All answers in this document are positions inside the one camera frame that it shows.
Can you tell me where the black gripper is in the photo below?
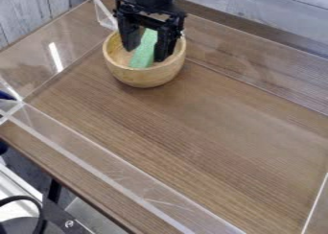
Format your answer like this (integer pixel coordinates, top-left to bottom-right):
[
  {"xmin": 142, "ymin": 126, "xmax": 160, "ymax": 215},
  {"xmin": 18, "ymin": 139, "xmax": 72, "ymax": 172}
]
[{"xmin": 115, "ymin": 0, "xmax": 187, "ymax": 62}]

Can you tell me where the green rectangular block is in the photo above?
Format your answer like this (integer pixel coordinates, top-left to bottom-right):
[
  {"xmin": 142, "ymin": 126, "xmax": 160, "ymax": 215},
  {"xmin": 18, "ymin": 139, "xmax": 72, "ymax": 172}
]
[{"xmin": 130, "ymin": 29, "xmax": 158, "ymax": 69}]

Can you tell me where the brown wooden bowl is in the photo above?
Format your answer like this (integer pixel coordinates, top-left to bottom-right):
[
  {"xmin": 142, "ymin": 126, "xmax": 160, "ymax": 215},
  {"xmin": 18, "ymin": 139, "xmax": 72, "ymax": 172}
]
[{"xmin": 103, "ymin": 31, "xmax": 187, "ymax": 88}]

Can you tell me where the black table leg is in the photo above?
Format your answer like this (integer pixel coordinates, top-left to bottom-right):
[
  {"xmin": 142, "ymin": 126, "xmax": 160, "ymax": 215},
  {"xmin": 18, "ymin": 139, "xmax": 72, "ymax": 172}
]
[{"xmin": 48, "ymin": 179, "xmax": 62, "ymax": 203}]

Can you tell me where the clear acrylic tray wall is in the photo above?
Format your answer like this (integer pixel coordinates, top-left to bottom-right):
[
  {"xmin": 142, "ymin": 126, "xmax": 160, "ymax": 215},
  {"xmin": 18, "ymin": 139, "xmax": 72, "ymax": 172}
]
[{"xmin": 0, "ymin": 0, "xmax": 328, "ymax": 234}]

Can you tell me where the grey metal base plate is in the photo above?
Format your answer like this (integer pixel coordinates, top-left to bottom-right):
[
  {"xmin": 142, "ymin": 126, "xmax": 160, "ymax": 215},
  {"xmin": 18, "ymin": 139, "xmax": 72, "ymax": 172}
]
[{"xmin": 40, "ymin": 199, "xmax": 95, "ymax": 234}]

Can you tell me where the black cable loop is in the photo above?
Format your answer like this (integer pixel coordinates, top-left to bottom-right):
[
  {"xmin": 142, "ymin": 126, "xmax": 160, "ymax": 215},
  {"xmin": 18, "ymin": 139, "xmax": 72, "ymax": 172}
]
[{"xmin": 0, "ymin": 195, "xmax": 50, "ymax": 234}]

